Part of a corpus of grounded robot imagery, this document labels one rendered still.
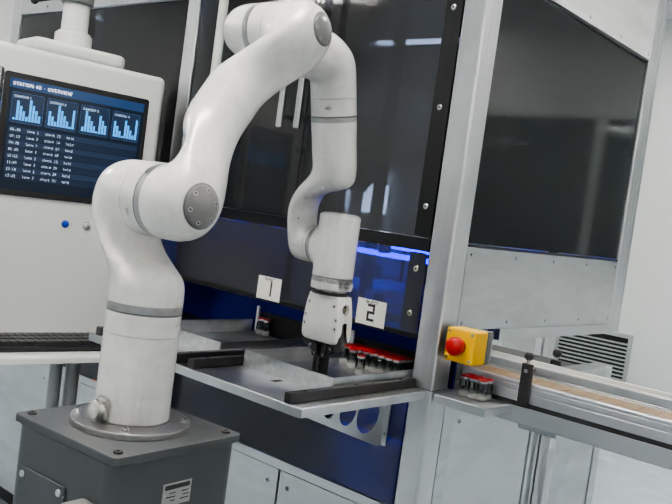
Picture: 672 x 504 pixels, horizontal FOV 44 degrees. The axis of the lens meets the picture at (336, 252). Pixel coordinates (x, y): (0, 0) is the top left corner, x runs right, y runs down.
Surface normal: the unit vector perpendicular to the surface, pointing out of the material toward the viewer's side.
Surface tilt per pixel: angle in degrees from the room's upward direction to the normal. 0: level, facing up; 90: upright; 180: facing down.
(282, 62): 119
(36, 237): 90
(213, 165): 63
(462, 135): 90
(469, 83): 90
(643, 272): 90
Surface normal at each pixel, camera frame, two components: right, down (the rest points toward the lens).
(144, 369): 0.36, 0.10
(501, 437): 0.75, 0.14
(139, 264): 0.21, -0.79
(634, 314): -0.65, -0.05
